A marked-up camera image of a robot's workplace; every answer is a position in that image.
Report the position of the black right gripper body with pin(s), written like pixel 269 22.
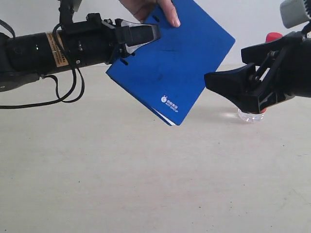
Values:
pixel 279 81

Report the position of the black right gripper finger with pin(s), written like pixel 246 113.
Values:
pixel 275 42
pixel 236 85

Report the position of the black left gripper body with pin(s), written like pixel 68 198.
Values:
pixel 116 37

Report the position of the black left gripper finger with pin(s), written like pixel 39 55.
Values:
pixel 140 34
pixel 129 50

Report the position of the clear water bottle red cap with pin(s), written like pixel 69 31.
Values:
pixel 254 113

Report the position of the blue ring binder notebook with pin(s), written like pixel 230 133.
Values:
pixel 167 76

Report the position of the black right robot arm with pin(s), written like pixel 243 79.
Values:
pixel 273 72

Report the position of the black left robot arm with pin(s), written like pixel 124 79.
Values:
pixel 25 59

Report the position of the person's open hand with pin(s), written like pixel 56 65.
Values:
pixel 140 9

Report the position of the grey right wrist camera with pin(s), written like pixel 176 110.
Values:
pixel 295 12

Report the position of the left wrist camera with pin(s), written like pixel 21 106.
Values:
pixel 67 8

